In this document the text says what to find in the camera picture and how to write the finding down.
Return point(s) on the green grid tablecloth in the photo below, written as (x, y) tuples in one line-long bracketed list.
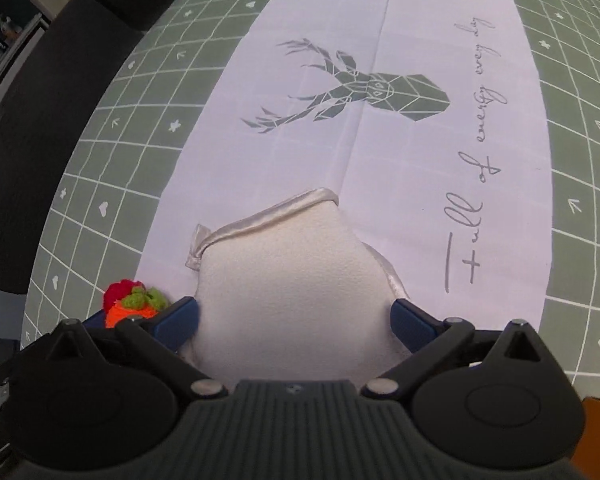
[(580, 160)]

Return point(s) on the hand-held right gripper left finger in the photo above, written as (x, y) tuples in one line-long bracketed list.
[(177, 322)]

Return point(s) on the orange red crochet toy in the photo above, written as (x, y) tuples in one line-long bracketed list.
[(125, 310)]

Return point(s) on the white fleece cloth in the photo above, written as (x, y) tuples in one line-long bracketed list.
[(290, 285)]

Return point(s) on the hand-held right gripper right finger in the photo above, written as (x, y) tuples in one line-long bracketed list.
[(412, 322)]

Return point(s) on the white printed table runner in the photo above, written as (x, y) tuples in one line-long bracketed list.
[(405, 160)]

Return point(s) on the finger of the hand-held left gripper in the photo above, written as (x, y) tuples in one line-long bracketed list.
[(96, 320)]

